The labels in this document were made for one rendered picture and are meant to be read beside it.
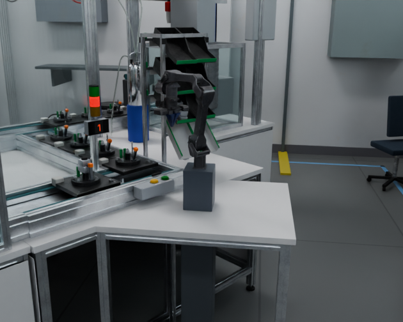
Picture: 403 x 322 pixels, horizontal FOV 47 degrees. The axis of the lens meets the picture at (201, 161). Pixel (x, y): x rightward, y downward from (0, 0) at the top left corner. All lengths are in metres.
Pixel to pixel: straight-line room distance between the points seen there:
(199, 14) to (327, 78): 3.00
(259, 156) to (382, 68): 2.73
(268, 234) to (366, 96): 4.51
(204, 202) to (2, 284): 0.93
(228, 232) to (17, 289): 0.90
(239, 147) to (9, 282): 2.35
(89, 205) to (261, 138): 2.22
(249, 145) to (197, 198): 1.81
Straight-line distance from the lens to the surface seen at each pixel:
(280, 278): 2.12
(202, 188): 2.19
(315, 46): 6.19
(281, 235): 2.04
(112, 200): 2.24
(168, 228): 2.06
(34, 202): 2.30
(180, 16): 3.71
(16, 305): 2.11
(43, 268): 2.08
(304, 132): 6.34
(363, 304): 3.28
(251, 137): 3.95
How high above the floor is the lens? 1.75
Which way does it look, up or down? 17 degrees down
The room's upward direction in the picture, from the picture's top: 1 degrees clockwise
